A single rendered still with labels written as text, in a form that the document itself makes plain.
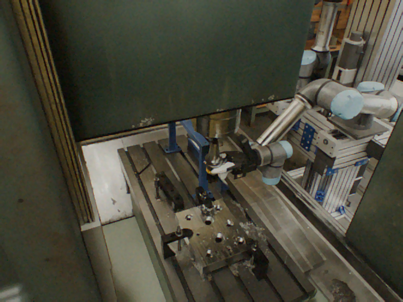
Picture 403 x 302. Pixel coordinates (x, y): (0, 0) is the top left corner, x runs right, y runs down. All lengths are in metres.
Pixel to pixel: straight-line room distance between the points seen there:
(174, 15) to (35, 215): 0.47
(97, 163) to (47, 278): 1.38
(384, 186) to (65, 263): 1.18
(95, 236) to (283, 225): 1.15
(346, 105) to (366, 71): 0.68
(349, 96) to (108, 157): 1.42
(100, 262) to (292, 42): 0.77
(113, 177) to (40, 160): 1.48
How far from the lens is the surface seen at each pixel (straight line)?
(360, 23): 2.01
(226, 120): 0.94
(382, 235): 1.54
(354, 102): 1.35
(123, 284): 1.64
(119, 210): 1.90
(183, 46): 0.74
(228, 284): 1.28
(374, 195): 1.48
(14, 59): 0.47
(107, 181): 1.98
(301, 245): 1.71
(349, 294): 1.70
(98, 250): 0.86
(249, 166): 1.21
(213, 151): 1.07
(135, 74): 0.73
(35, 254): 0.67
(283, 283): 1.33
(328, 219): 1.76
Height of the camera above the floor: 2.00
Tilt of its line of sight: 36 degrees down
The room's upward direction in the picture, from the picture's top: 2 degrees clockwise
